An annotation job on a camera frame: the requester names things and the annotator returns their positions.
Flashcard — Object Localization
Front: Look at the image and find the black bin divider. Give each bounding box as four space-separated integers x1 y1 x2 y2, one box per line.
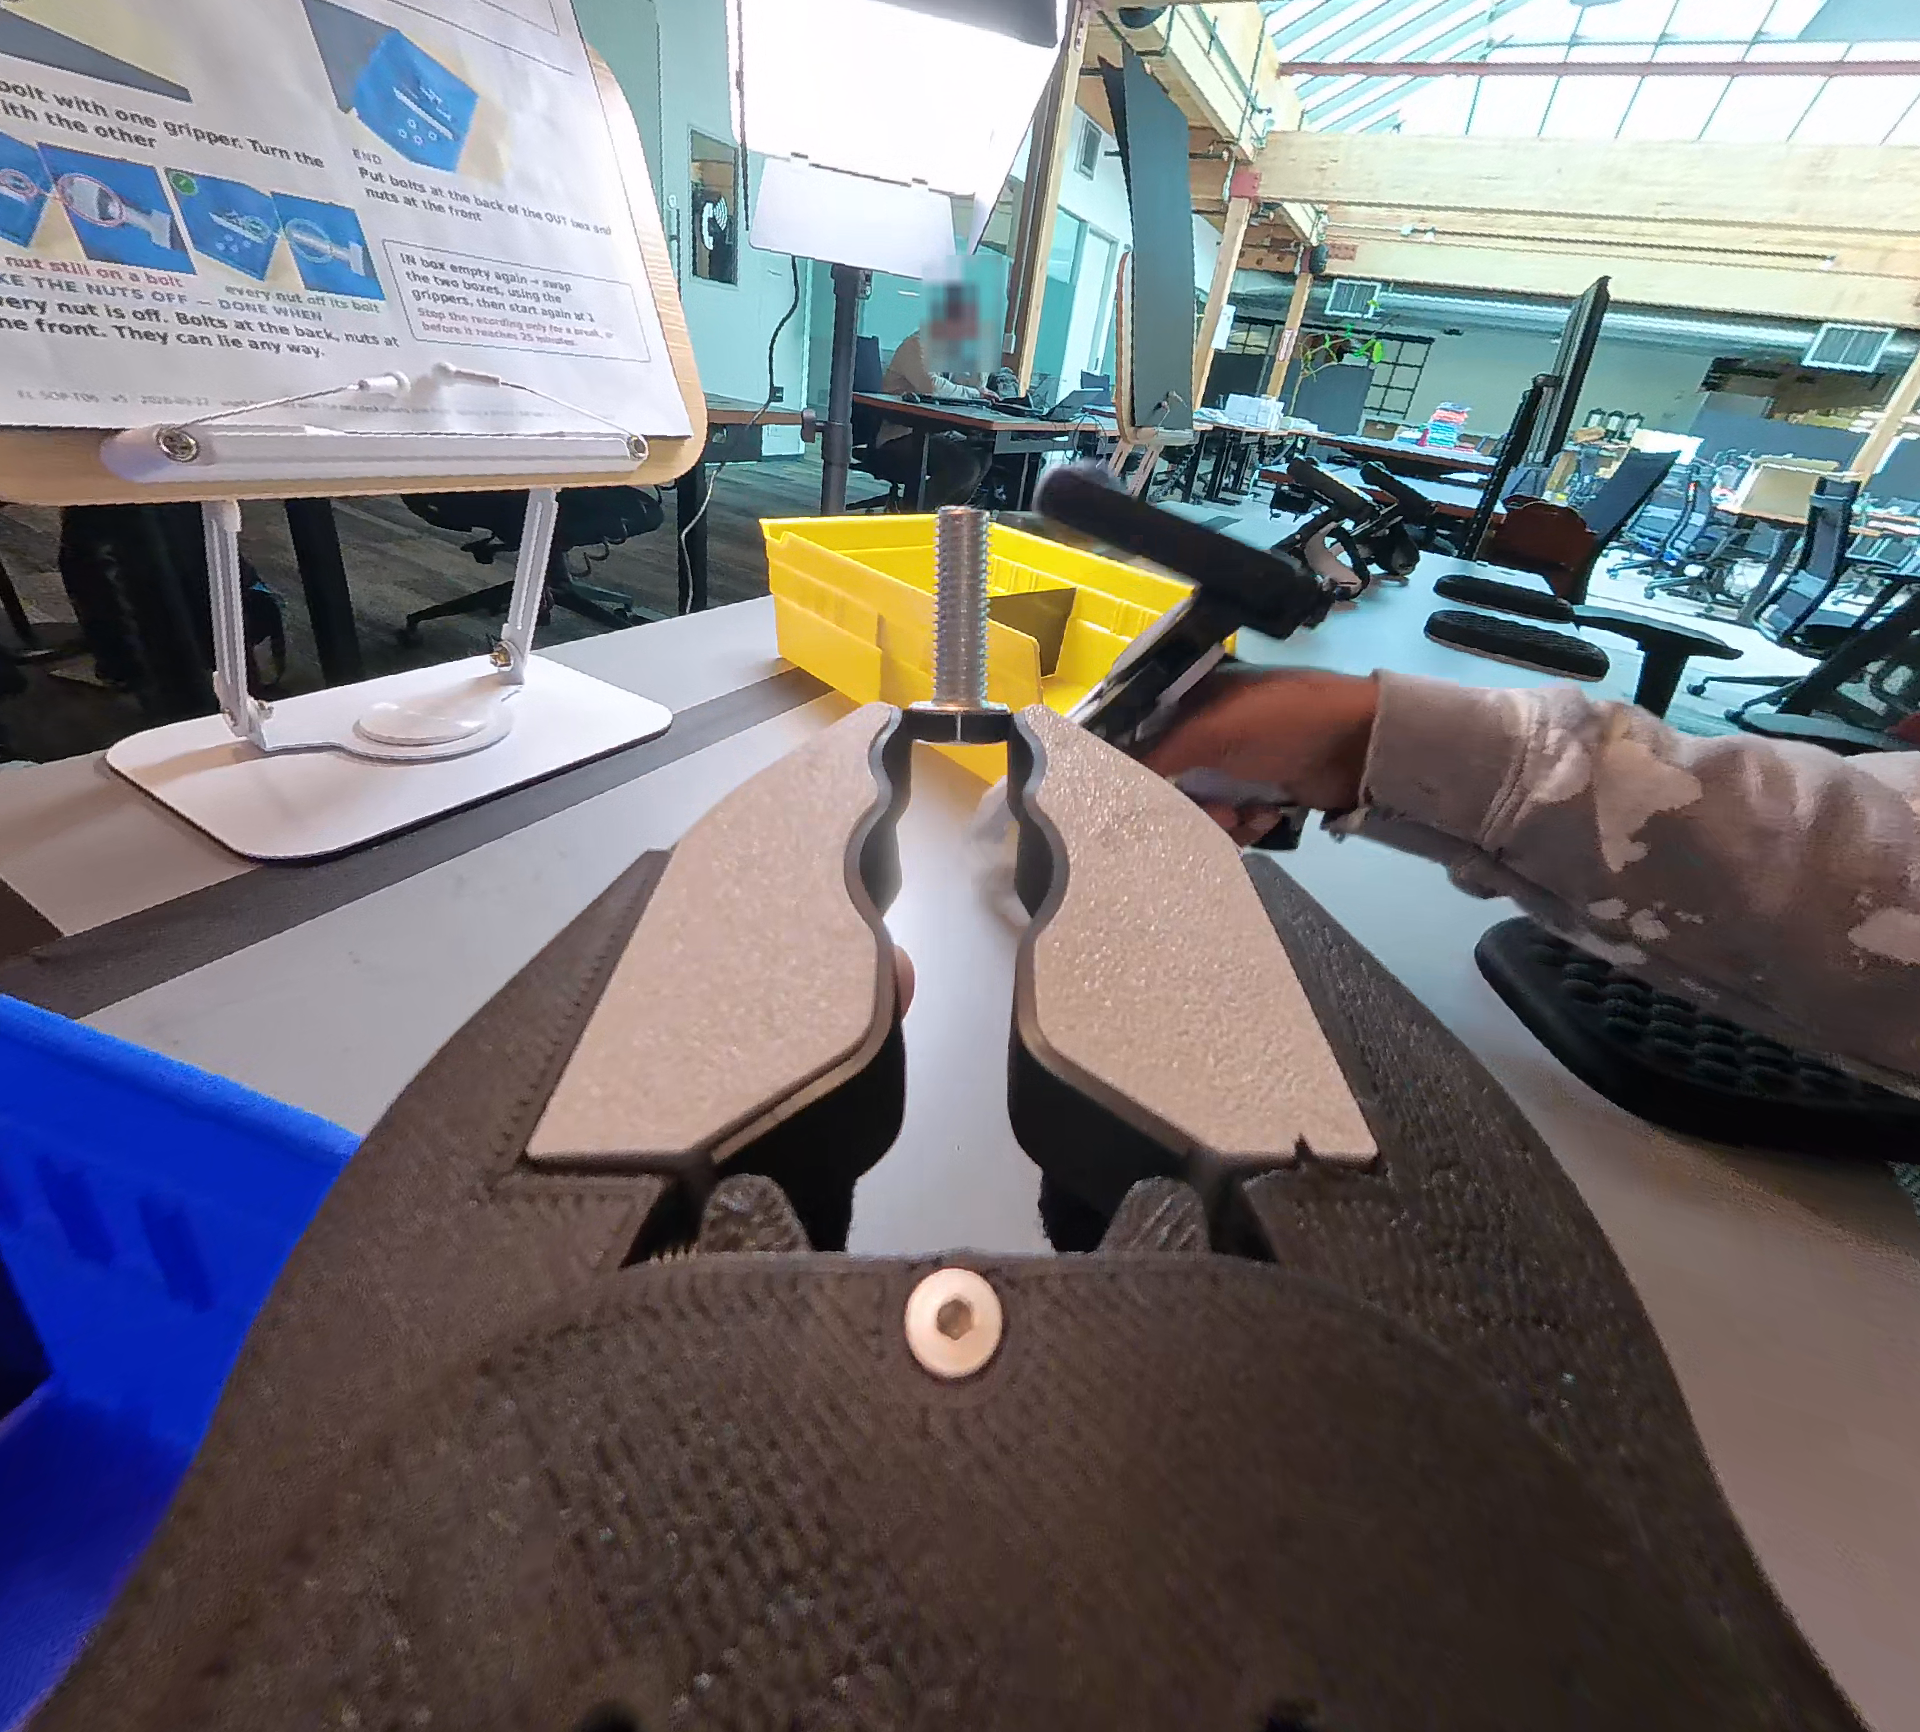
990 585 1080 676

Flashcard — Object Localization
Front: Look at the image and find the person's right forearm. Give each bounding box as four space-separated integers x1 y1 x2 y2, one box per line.
1325 670 1920 1078

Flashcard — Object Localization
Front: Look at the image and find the wooden top desk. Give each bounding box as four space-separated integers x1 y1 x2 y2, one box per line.
673 394 819 615
847 389 1123 515

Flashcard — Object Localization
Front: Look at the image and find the tall black monitor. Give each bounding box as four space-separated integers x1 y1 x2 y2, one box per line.
1496 274 1615 552

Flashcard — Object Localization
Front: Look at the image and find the person's right hand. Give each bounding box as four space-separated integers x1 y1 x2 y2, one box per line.
1140 663 1385 852

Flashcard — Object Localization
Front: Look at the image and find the blue plastic bin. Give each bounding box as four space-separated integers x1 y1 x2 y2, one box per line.
0 994 362 1732

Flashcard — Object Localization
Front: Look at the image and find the brown chair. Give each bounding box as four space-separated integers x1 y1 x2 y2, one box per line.
1481 494 1601 603

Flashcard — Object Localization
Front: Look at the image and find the steel hex bolt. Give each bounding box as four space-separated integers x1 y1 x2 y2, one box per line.
904 505 1025 748

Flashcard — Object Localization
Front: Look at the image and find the black mesh office chair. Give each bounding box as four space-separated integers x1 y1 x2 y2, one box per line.
1723 588 1920 756

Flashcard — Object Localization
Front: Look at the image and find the instruction sheet on stand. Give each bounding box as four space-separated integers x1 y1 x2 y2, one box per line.
0 0 710 864

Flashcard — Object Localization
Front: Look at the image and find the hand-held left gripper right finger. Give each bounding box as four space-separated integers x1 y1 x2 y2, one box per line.
1008 703 1381 1215

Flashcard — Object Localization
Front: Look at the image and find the spare black gripper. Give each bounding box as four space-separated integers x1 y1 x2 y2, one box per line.
1274 456 1380 603
1353 460 1446 572

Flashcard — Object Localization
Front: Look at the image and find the group of black office chairs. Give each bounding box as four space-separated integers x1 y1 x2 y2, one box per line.
1615 456 1920 657

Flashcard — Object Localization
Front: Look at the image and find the large studio light panel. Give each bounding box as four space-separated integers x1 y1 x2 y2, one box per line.
715 0 1099 215

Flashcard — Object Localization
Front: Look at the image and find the yellow plastic bin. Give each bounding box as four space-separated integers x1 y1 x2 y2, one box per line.
755 508 1240 786

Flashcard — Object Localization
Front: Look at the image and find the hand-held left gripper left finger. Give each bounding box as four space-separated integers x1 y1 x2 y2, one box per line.
521 703 909 1215

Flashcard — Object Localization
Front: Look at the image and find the printed instruction sheet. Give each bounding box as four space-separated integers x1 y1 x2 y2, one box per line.
0 0 696 442

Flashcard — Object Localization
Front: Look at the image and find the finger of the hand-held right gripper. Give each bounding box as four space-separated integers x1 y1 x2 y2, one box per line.
971 778 1037 932

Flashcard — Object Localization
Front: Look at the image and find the black chair armrest pad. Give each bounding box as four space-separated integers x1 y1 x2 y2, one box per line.
1431 572 1578 625
1421 607 1612 684
1473 915 1920 1159

